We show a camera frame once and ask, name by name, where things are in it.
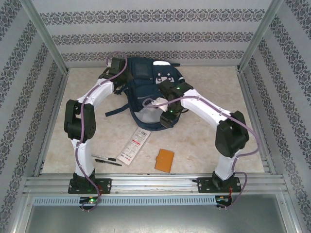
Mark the aluminium mounting rail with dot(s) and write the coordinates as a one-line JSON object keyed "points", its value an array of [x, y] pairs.
{"points": [[155, 182]]}

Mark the white red stationery package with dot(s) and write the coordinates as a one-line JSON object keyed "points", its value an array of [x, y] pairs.
{"points": [[132, 148]]}

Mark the orange wallet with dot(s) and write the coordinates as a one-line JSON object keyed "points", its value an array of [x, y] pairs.
{"points": [[164, 161]]}

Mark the grey metal shelf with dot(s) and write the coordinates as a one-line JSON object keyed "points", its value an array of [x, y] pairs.
{"points": [[155, 218]]}

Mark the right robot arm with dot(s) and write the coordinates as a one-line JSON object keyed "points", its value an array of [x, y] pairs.
{"points": [[206, 109]]}

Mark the black marker pen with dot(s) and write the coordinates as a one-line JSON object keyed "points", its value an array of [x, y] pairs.
{"points": [[108, 162]]}

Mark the navy blue backpack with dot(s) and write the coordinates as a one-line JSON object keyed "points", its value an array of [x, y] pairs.
{"points": [[141, 89]]}

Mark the aluminium frame post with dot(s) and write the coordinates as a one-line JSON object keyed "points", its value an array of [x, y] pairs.
{"points": [[46, 36], [259, 36]]}

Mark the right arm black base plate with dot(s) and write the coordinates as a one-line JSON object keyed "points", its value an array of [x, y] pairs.
{"points": [[205, 185]]}

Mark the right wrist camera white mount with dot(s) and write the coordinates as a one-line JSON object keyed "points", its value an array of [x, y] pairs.
{"points": [[159, 103]]}

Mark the circuit board green light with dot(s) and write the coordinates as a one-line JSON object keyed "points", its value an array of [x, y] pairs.
{"points": [[91, 200]]}

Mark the small circuit board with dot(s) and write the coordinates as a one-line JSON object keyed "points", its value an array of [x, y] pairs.
{"points": [[223, 199]]}

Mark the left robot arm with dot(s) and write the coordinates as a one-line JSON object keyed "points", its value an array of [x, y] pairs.
{"points": [[73, 121]]}

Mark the aluminium side rail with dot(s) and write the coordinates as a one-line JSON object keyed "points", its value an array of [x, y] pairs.
{"points": [[58, 97], [246, 97]]}

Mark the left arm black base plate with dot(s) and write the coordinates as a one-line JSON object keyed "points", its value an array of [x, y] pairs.
{"points": [[105, 185]]}

